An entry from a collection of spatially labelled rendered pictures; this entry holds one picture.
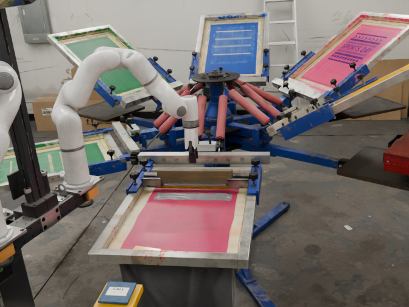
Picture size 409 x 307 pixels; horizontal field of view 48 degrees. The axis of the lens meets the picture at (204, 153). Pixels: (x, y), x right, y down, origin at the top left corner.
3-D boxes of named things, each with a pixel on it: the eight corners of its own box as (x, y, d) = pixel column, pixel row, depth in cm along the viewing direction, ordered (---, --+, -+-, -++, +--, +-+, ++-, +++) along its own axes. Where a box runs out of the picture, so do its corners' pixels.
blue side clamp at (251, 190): (258, 205, 203) (258, 190, 201) (247, 204, 204) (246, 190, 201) (262, 176, 231) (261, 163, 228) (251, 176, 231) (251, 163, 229)
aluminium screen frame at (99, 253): (248, 268, 159) (248, 259, 157) (89, 262, 169) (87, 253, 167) (259, 173, 231) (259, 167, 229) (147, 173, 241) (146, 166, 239)
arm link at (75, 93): (93, 39, 169) (81, 35, 185) (54, 133, 173) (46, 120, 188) (127, 56, 177) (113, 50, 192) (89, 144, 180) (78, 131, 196)
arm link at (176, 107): (137, 83, 193) (167, 117, 205) (149, 88, 183) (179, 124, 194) (152, 69, 195) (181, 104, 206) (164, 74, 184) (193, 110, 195)
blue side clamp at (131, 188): (137, 203, 213) (136, 189, 210) (127, 203, 214) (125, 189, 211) (154, 175, 240) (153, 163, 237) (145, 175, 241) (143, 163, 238)
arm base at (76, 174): (51, 186, 189) (44, 151, 183) (71, 173, 199) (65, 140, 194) (81, 190, 183) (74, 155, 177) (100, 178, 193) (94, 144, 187)
